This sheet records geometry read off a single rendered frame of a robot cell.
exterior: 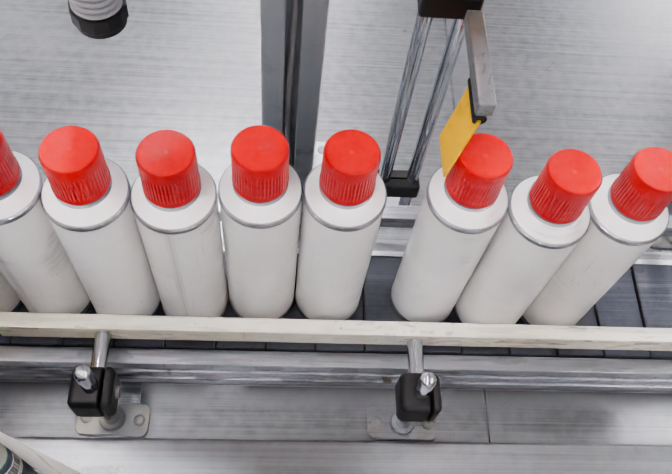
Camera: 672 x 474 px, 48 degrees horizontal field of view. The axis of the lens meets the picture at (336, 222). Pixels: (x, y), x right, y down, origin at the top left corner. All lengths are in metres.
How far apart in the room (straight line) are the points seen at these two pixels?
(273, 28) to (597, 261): 0.27
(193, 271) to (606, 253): 0.27
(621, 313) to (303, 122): 0.30
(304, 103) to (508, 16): 0.37
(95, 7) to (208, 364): 0.27
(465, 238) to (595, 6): 0.52
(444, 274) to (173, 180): 0.20
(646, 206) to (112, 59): 0.55
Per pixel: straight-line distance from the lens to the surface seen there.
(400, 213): 0.55
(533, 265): 0.50
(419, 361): 0.56
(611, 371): 0.64
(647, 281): 0.69
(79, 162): 0.43
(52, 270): 0.54
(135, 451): 0.57
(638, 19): 0.95
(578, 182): 0.45
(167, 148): 0.43
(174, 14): 0.85
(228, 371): 0.60
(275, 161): 0.42
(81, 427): 0.64
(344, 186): 0.43
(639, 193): 0.47
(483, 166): 0.44
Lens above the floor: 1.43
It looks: 60 degrees down
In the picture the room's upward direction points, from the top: 9 degrees clockwise
